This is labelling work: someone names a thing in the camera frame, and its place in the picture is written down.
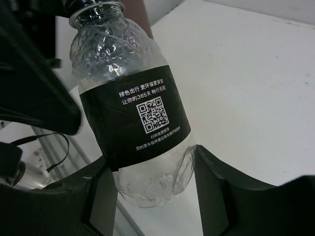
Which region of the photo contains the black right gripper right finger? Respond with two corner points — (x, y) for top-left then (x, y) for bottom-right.
(194, 145), (315, 236)

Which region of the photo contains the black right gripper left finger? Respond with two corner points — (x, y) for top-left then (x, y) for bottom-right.
(0, 157), (118, 236)

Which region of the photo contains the clear bottle black label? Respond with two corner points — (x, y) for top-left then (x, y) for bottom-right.
(63, 0), (195, 208)

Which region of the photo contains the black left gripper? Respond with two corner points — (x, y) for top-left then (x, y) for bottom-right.
(0, 0), (81, 135)

